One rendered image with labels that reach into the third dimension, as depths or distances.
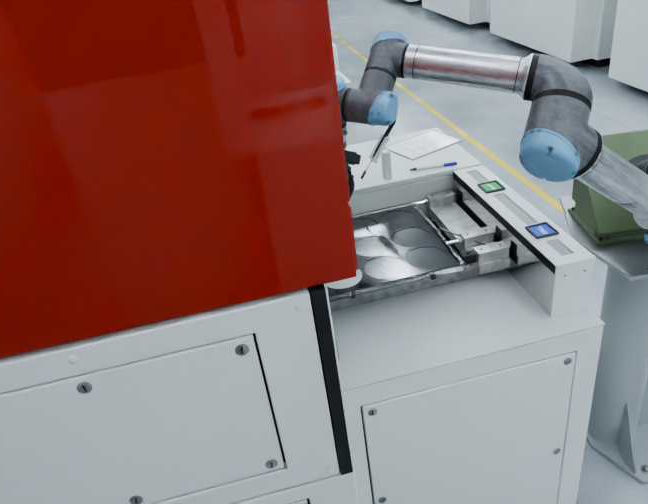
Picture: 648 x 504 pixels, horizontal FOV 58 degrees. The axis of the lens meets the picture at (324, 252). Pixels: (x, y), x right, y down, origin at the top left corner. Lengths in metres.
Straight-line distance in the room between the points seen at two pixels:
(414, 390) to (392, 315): 0.21
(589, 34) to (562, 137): 4.96
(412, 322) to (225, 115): 0.83
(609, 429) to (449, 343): 0.99
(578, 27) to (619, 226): 4.49
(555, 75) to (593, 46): 4.93
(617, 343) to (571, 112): 0.91
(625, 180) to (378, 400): 0.69
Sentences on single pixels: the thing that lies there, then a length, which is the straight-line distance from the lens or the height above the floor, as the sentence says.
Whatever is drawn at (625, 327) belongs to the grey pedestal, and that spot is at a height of 0.52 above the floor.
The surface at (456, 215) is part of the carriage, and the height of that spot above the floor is 0.88.
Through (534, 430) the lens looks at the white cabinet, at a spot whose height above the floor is 0.54.
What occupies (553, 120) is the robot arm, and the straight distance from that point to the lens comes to 1.25.
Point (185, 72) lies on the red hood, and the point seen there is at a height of 1.55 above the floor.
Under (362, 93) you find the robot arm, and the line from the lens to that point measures 1.34.
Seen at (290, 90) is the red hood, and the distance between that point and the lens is 0.72.
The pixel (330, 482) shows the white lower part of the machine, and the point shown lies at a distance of 1.13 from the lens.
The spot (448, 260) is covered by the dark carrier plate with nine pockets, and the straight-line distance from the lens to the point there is 1.47.
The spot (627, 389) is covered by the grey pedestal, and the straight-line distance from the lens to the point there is 2.10.
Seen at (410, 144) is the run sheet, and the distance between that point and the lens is 1.97.
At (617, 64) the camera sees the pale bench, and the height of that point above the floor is 0.21.
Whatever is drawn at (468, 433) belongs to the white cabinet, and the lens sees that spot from 1.48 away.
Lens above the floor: 1.70
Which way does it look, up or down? 31 degrees down
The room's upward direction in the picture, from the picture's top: 8 degrees counter-clockwise
